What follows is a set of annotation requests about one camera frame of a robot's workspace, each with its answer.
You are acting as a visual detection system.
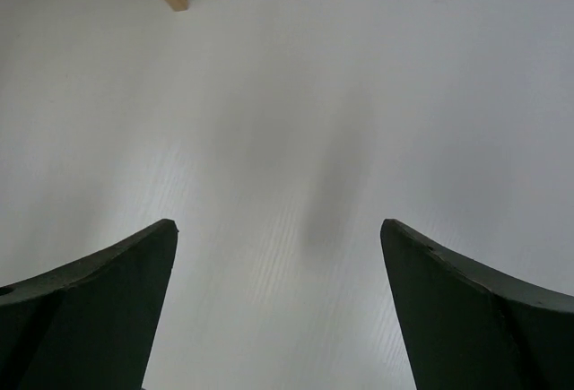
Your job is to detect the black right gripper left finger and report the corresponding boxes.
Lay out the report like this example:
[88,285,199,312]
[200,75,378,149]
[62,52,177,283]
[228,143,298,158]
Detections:
[1,219,178,389]

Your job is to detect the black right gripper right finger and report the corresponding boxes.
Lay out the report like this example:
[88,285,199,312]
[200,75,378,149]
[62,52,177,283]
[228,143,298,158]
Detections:
[380,219,573,389]

